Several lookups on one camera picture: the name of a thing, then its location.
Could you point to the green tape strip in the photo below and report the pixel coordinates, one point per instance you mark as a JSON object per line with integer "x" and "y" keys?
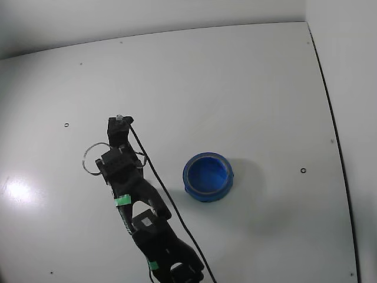
{"x": 153, "y": 265}
{"x": 122, "y": 200}

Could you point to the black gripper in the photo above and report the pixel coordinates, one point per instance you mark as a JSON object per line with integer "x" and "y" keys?
{"x": 117, "y": 136}

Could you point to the blue tape roll bin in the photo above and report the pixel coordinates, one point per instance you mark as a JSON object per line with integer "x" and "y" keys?
{"x": 206, "y": 193}

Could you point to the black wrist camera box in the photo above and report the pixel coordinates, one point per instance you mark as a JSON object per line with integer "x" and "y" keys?
{"x": 117, "y": 132}

